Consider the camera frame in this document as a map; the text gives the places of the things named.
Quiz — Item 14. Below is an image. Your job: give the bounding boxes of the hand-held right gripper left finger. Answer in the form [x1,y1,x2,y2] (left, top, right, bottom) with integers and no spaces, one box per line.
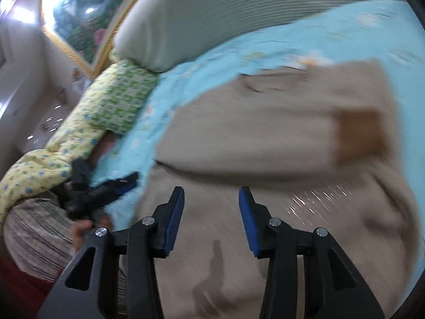
[36,186,185,319]

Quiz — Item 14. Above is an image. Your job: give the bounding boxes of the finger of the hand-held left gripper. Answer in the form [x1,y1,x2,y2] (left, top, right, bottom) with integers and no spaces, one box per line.
[105,171,139,203]

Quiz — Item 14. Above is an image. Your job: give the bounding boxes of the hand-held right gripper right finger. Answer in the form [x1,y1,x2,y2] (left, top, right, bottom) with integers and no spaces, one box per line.
[238,186,386,319]

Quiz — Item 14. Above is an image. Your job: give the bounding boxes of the beige garment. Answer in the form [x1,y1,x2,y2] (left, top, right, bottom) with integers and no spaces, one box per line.
[135,58,425,319]

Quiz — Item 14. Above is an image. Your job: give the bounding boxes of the person's left hand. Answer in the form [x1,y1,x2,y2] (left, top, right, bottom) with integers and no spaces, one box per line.
[73,212,113,251]

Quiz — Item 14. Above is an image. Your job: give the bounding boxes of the yellow floral quilt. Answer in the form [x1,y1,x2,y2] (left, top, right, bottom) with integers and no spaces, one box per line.
[0,83,112,228]

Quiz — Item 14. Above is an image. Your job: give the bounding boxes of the pink cloth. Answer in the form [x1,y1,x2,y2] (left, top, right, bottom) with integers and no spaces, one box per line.
[91,132,121,164]

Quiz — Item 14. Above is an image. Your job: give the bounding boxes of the grey striped cloth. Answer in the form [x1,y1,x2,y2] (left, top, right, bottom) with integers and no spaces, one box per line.
[3,189,128,319]

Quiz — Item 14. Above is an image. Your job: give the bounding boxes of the green checked pillow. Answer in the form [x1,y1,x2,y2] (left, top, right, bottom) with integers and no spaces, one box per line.
[89,51,160,136]

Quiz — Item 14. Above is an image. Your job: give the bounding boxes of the red cloth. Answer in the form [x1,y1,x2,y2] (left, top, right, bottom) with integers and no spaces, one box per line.
[0,254,55,319]

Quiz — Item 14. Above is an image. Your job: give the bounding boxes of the light blue printed bedsheet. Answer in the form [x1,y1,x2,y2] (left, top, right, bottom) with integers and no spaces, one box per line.
[93,0,425,221]

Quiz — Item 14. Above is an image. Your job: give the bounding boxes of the gold framed landscape painting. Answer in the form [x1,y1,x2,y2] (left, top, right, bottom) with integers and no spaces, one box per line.
[41,0,160,78]

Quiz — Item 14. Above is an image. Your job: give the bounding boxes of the white striped pillow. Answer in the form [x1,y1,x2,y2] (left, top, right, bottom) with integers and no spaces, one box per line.
[114,0,401,74]

